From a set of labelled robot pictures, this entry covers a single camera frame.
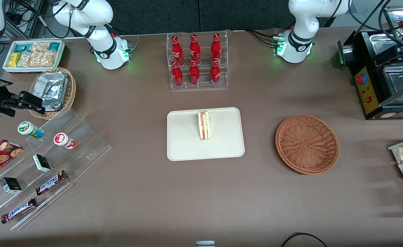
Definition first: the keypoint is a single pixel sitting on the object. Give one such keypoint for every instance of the black machine yellow panel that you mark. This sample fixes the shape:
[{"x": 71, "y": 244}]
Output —
[{"x": 366, "y": 92}]

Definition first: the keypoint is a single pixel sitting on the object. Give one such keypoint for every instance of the brown wicker basket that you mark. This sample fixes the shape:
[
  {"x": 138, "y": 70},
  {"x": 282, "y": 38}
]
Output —
[{"x": 306, "y": 144}]

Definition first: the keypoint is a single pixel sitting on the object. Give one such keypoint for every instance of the white snack bin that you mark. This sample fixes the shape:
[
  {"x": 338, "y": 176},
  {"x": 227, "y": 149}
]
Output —
[{"x": 33, "y": 69}]

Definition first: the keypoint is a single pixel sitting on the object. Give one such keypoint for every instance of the silver foil packet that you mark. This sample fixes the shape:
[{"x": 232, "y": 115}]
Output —
[{"x": 52, "y": 89}]

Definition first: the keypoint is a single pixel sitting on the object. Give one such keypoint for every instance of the yellow snack packet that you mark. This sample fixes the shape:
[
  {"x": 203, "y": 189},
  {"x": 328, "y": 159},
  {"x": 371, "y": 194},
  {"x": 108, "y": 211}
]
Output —
[{"x": 14, "y": 59}]

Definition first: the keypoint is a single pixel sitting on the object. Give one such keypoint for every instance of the clear cracker packet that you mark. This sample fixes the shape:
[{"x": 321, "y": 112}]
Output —
[
  {"x": 28, "y": 59},
  {"x": 40, "y": 46},
  {"x": 47, "y": 59}
]

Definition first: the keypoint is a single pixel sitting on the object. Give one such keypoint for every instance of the red cola bottle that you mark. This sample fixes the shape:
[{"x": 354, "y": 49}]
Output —
[
  {"x": 177, "y": 75},
  {"x": 177, "y": 51},
  {"x": 215, "y": 73},
  {"x": 194, "y": 50},
  {"x": 216, "y": 49},
  {"x": 194, "y": 74}
]

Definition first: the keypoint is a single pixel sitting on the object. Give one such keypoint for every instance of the green lid yogurt cup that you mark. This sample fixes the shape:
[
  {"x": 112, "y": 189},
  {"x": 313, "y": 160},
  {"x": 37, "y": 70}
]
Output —
[{"x": 28, "y": 128}]

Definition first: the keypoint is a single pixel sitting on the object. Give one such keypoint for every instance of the red lid yogurt cup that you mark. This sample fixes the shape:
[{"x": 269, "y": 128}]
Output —
[{"x": 62, "y": 140}]

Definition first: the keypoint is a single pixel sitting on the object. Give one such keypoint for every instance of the clear acrylic stepped shelf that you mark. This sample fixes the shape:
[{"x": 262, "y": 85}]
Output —
[{"x": 84, "y": 137}]

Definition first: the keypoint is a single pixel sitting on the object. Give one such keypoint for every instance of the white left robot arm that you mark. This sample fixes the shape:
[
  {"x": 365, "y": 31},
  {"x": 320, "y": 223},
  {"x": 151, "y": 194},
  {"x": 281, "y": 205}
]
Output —
[{"x": 299, "y": 41}]

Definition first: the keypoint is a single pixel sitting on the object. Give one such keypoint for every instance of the Snickers chocolate bar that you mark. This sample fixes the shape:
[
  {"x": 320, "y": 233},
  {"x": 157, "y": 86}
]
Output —
[
  {"x": 50, "y": 183},
  {"x": 19, "y": 211}
]

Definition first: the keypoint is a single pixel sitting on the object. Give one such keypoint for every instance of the light wicker basket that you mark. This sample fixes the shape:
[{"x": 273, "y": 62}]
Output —
[{"x": 71, "y": 92}]

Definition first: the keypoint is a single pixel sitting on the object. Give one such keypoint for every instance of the teal snack packet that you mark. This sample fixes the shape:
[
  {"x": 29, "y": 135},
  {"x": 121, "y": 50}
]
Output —
[
  {"x": 54, "y": 46},
  {"x": 22, "y": 47}
]

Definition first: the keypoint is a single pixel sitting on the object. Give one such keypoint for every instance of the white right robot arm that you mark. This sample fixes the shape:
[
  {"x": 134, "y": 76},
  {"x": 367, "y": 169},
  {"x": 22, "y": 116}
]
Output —
[{"x": 103, "y": 51}]

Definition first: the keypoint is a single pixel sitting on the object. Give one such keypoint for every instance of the triangular sandwich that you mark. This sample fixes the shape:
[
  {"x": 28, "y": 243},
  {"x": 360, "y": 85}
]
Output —
[{"x": 204, "y": 125}]

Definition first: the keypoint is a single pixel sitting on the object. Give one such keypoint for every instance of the aluminium frame profile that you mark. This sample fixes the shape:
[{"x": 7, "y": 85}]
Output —
[{"x": 33, "y": 19}]

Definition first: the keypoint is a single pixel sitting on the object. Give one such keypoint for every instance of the small black box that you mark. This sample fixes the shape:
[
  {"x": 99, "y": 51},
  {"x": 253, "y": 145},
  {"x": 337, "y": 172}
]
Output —
[
  {"x": 42, "y": 163},
  {"x": 11, "y": 185}
]

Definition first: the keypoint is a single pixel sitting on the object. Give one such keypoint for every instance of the white grey object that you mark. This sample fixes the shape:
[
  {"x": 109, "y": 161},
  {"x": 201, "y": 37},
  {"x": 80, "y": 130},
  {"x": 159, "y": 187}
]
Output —
[{"x": 205, "y": 244}]

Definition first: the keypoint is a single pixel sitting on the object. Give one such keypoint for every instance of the cream plastic tray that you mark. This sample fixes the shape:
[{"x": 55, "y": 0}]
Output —
[{"x": 225, "y": 137}]

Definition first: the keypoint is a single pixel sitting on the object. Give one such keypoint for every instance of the clear acrylic bottle rack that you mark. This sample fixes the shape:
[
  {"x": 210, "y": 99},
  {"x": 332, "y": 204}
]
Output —
[{"x": 203, "y": 85}]

